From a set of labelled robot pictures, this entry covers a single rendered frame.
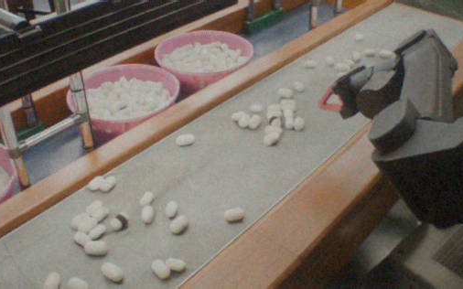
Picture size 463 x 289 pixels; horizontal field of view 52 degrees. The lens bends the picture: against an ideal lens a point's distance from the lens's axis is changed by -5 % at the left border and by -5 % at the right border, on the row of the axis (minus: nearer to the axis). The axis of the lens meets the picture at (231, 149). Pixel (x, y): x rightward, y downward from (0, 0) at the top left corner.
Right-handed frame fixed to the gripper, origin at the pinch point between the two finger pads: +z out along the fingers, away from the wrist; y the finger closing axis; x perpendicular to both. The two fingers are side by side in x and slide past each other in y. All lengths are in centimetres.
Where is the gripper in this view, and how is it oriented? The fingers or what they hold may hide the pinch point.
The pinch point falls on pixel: (322, 104)
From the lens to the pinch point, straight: 97.0
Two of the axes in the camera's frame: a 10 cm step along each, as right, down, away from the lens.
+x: 4.8, 8.7, 1.0
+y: -6.6, 4.4, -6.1
